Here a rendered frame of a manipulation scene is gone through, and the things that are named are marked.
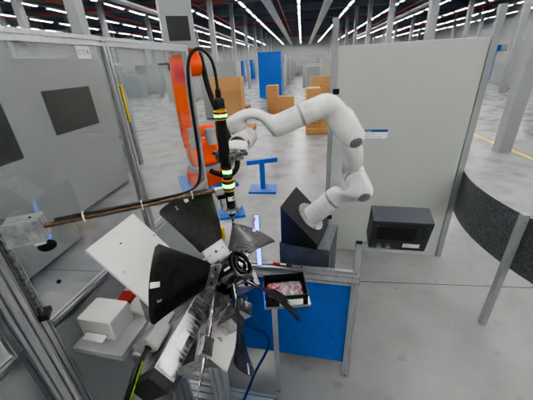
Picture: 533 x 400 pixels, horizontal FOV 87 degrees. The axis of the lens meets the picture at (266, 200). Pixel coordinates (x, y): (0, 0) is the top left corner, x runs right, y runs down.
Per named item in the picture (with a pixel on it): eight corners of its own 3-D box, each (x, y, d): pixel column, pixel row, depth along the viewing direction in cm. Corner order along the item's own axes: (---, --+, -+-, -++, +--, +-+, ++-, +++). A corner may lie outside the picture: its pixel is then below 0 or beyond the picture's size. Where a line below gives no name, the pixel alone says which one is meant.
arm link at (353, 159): (350, 198, 154) (341, 176, 164) (372, 190, 152) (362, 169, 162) (335, 129, 116) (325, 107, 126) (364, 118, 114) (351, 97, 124)
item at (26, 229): (4, 253, 80) (-10, 227, 76) (13, 240, 86) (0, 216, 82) (47, 243, 84) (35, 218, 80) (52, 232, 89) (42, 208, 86)
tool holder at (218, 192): (220, 217, 103) (216, 192, 99) (215, 209, 109) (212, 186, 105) (243, 211, 106) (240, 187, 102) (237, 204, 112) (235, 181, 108)
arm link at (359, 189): (336, 194, 168) (368, 170, 155) (346, 220, 157) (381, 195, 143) (322, 188, 162) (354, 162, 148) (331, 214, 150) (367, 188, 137)
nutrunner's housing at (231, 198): (228, 218, 107) (212, 89, 87) (225, 214, 110) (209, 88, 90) (238, 216, 108) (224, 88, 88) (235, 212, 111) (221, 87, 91)
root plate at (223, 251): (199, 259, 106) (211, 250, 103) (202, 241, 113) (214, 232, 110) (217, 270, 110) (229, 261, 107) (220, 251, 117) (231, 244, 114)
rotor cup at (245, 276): (202, 286, 103) (226, 271, 97) (208, 255, 114) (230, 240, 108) (232, 301, 110) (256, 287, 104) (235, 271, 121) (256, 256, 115)
